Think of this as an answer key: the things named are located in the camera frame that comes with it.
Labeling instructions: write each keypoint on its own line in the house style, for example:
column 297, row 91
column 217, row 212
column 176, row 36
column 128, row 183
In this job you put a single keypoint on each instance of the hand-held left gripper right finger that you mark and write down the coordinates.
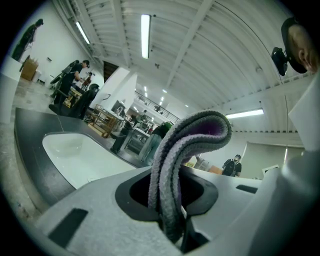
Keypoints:
column 237, row 215

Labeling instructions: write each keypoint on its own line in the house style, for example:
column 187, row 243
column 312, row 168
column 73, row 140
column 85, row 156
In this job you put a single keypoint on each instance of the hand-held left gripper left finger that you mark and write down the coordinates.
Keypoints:
column 105, row 225

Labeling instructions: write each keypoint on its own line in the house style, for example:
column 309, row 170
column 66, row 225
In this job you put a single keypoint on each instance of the purple grey cloth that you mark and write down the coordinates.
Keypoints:
column 170, row 160

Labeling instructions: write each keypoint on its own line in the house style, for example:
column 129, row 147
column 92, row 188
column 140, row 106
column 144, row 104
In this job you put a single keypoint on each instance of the black grey backpack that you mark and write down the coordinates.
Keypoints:
column 229, row 167

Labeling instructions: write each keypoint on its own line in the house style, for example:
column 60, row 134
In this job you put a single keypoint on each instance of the white sink basin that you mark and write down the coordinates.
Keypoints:
column 80, row 160

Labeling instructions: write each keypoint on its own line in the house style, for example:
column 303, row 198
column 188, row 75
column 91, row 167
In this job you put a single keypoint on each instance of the black faucet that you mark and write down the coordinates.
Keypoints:
column 119, row 141

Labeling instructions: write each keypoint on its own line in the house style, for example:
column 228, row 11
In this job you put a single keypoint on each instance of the grey shelf table white top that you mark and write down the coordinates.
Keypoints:
column 136, row 140

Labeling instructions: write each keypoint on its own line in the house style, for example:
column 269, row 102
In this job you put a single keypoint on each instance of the long ceiling lamp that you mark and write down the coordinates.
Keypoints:
column 245, row 113
column 145, row 37
column 82, row 32

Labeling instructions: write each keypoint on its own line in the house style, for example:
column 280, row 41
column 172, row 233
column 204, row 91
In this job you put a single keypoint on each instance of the wooden shelf rack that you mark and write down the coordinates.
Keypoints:
column 105, row 122

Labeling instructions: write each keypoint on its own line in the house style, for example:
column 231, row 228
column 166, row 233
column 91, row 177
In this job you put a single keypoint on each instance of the black green backpack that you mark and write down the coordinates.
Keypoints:
column 167, row 125

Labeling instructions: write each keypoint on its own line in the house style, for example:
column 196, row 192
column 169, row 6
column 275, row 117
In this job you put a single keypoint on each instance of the white counter chrome faucet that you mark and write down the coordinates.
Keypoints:
column 118, row 110

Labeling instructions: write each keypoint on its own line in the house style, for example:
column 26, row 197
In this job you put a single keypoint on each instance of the black office chair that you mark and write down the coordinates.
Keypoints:
column 82, row 105

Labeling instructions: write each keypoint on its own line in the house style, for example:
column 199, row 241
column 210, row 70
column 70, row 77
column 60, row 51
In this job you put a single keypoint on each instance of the black mezzanine railing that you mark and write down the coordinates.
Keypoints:
column 160, row 110

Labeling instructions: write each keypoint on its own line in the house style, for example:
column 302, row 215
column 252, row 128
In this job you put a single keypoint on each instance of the person's head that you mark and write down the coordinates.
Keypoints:
column 303, row 56

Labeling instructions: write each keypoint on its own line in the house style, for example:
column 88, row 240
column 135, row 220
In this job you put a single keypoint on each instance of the cardboard box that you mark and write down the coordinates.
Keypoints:
column 28, row 69

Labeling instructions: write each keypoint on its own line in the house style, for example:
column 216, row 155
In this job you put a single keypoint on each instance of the black head camera mount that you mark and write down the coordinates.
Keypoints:
column 280, row 60

